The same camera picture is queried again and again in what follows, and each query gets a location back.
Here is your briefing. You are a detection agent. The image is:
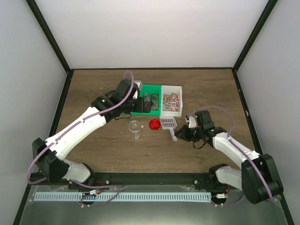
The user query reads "lilac slotted plastic scoop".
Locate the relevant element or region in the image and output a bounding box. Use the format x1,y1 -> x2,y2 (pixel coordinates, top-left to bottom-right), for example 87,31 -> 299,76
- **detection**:
159,116 -> 178,142

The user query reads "black enclosure frame post left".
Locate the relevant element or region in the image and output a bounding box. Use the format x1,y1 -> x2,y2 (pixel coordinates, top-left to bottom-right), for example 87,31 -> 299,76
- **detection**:
25,0 -> 71,71

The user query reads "black enclosure frame post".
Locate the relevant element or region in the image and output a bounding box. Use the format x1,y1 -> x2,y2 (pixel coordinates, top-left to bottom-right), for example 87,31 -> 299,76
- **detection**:
25,0 -> 71,71
233,0 -> 278,71

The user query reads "clear plastic jar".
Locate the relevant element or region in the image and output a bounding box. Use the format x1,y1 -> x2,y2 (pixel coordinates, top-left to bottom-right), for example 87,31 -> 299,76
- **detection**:
133,132 -> 141,140

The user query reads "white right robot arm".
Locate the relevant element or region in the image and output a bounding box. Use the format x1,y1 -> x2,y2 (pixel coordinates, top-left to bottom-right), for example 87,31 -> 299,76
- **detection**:
174,110 -> 284,204

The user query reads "light blue slotted cable duct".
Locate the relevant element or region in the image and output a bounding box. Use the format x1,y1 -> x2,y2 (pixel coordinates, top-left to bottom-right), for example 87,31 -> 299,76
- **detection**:
34,192 -> 211,203

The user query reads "red round lid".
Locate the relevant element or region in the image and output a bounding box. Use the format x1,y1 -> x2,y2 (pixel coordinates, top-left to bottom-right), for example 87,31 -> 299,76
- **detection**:
149,119 -> 161,130

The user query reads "clear plastic dome lid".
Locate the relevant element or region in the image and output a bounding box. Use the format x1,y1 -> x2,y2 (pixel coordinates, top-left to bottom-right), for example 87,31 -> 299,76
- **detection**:
128,120 -> 141,133

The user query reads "black enclosure frame post right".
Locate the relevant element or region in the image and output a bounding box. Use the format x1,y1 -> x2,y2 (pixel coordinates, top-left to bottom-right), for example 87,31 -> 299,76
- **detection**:
233,0 -> 278,71

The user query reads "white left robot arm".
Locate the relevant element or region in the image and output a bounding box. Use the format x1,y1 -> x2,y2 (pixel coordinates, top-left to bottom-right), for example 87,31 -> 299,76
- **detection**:
32,79 -> 152,189

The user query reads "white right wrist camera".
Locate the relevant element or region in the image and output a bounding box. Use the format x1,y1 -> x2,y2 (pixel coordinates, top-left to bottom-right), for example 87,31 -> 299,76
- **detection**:
185,115 -> 198,128

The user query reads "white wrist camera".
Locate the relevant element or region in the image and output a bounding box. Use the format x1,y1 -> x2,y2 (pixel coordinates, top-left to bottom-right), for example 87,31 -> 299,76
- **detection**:
185,115 -> 198,128
132,80 -> 143,99

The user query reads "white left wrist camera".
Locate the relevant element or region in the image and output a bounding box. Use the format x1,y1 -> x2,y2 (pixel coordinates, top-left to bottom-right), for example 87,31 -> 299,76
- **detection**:
132,80 -> 143,99

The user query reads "green bin with square lollipops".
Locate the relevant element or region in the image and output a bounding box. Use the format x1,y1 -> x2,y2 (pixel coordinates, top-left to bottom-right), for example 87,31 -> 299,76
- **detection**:
132,84 -> 161,116

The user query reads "black front mounting rail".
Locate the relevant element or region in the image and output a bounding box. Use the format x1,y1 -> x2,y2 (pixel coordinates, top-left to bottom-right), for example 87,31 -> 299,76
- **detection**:
28,172 -> 277,190

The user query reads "white bin with swirl lollipops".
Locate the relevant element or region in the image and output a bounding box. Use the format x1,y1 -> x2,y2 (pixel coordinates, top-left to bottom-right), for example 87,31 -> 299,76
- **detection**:
160,85 -> 183,117

